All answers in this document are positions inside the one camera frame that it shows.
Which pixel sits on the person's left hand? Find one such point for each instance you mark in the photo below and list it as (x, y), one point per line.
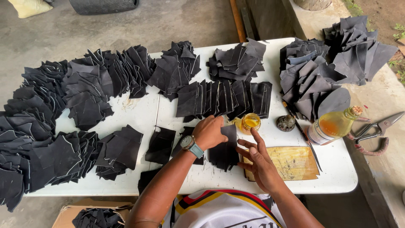
(208, 133)

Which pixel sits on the person's right hand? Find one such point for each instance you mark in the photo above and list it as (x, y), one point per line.
(264, 167)

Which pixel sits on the person's right fingers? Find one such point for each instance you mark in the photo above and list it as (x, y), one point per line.
(254, 142)

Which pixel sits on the small stack of black leather pieces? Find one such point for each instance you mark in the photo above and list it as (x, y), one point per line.
(226, 155)

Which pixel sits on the glass jar of yellow glue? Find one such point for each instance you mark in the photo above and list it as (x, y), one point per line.
(250, 123)

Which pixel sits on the dark glue-crusted round lid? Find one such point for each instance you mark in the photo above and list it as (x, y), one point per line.
(285, 123)

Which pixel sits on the yellow stained cardboard mat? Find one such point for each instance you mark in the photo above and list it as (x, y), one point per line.
(291, 163)

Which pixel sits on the thin black brush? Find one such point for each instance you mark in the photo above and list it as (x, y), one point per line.
(302, 133)

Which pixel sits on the upright row of black leather pieces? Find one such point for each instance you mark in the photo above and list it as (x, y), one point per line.
(218, 98)

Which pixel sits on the person's white striped jersey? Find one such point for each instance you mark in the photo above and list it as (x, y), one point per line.
(221, 210)

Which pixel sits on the glass bottle of yellow liquid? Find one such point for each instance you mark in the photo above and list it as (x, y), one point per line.
(332, 126)

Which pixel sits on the pile of black leather pieces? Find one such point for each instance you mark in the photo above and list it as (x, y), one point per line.
(235, 61)
(118, 152)
(175, 68)

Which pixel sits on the heap of large black leather pieces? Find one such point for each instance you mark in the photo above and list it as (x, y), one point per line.
(310, 79)
(357, 50)

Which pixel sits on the thin stack of black leather pieces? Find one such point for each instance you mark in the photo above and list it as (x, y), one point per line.
(160, 145)

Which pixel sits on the orange pipe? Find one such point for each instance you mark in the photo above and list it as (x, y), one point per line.
(238, 20)

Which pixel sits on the fanned heap of black leather pieces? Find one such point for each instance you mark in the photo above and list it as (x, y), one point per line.
(95, 79)

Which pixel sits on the cardboard box of leather scraps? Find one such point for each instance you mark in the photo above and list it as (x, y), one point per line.
(95, 217)

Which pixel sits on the black rubber tub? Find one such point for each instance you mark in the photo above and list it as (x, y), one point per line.
(103, 6)

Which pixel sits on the long spread of black leather pieces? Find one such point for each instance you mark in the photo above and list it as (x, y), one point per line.
(28, 139)

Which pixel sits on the pale yellow sack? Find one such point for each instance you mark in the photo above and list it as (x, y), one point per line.
(30, 7)

